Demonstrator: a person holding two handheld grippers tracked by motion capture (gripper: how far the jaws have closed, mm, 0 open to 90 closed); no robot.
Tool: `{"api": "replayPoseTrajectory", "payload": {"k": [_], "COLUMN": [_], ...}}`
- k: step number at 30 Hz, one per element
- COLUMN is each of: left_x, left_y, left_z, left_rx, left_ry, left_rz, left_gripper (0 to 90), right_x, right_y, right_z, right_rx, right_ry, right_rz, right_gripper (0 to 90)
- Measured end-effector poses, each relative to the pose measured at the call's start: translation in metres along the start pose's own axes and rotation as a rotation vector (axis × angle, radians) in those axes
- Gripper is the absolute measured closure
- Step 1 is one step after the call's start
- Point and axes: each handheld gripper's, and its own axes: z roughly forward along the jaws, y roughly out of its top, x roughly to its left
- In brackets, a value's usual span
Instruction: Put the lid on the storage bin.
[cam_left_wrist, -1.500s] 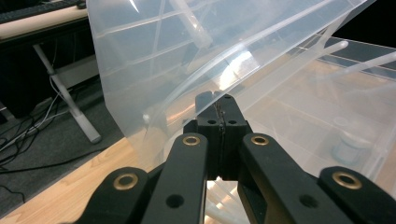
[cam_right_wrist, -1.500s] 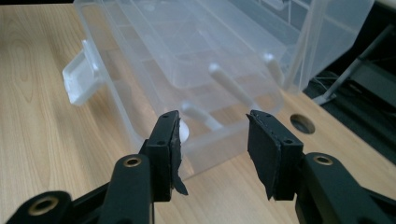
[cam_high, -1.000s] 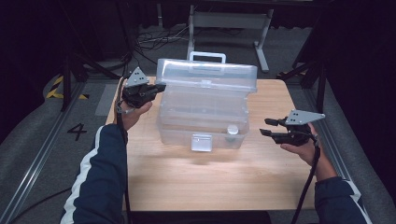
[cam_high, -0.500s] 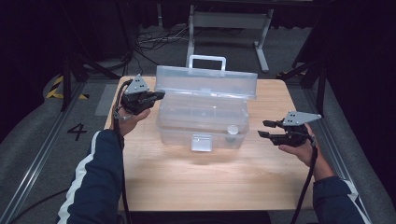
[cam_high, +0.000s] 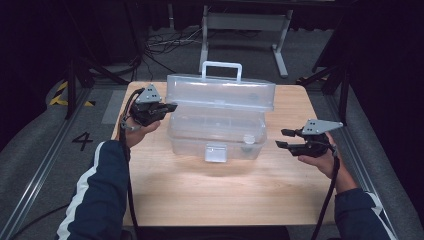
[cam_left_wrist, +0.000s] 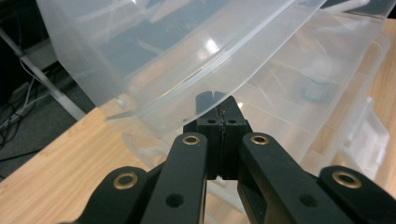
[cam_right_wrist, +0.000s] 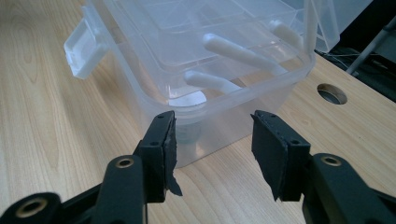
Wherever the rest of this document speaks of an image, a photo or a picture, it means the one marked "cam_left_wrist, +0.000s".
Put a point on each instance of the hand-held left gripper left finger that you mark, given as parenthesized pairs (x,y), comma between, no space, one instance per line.
(214,146)

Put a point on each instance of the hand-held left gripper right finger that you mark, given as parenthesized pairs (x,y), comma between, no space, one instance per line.
(230,146)

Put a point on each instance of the small green jar white lid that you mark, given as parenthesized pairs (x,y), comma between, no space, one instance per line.
(316,91)

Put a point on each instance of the clear plastic storage box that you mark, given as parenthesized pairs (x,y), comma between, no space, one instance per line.
(174,53)

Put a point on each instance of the grey metal stand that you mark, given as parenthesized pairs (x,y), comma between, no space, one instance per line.
(46,82)

